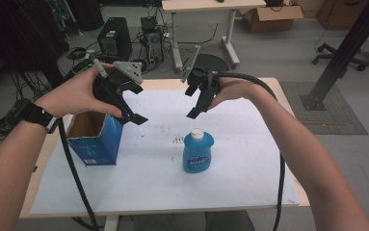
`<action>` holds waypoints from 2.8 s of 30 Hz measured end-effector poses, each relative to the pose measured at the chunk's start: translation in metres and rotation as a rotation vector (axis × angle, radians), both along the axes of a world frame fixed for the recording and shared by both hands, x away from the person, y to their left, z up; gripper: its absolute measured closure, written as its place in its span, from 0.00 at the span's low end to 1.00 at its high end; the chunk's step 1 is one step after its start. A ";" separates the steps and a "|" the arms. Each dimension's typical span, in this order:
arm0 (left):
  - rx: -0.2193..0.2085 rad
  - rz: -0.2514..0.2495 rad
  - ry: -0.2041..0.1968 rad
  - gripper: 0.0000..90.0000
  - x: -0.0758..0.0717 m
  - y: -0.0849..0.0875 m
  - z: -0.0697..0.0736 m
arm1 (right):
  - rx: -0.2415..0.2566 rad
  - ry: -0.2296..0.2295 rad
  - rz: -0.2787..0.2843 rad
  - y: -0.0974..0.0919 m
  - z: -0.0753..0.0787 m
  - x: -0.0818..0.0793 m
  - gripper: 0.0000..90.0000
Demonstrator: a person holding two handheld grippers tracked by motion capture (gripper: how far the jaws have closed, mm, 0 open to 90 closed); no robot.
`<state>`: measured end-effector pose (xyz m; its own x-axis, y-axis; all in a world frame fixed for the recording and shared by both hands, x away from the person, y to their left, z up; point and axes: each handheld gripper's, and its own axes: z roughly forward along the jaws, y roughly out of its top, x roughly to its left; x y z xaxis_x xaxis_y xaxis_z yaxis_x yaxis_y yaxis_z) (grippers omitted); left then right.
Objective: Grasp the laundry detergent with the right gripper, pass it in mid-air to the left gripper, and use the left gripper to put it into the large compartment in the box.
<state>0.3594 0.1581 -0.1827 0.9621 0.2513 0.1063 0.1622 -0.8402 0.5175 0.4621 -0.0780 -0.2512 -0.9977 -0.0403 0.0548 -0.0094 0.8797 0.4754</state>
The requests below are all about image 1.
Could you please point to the black curtain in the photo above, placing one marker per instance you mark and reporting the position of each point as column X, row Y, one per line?
column 21, row 35

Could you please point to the white background desk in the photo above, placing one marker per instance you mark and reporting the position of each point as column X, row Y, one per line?
column 204, row 5

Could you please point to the grey floor mat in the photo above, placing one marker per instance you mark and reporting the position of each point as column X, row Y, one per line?
column 339, row 123

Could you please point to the small open computer case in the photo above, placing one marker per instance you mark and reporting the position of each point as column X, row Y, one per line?
column 153, row 41

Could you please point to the person's right hand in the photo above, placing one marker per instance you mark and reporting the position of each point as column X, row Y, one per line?
column 236, row 88

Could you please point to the closed brown cardboard box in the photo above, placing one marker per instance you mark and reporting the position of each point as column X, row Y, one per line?
column 342, row 14

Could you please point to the blue detergent bottle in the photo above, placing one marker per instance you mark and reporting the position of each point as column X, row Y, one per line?
column 197, row 155

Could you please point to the black metal stand post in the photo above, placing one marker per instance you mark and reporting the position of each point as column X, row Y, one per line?
column 342, row 53

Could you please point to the black wristwatch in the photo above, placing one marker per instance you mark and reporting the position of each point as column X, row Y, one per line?
column 32, row 113

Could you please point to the open cardboard box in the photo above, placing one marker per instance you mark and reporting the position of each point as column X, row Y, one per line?
column 268, row 19

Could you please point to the black round disc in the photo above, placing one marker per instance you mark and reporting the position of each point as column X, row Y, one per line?
column 212, row 62

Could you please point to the blue cardboard box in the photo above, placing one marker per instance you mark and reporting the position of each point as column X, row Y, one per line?
column 103, row 142

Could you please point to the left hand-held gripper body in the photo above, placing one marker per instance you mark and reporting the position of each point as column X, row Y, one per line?
column 116, row 84

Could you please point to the person's left hand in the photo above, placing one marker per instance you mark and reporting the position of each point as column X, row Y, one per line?
column 73, row 94

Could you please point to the black office chair base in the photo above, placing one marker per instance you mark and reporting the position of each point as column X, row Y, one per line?
column 328, row 53

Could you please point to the black computer tower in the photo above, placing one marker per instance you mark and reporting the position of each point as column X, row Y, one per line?
column 116, row 38

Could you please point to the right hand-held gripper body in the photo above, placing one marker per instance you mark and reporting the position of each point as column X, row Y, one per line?
column 204, row 78

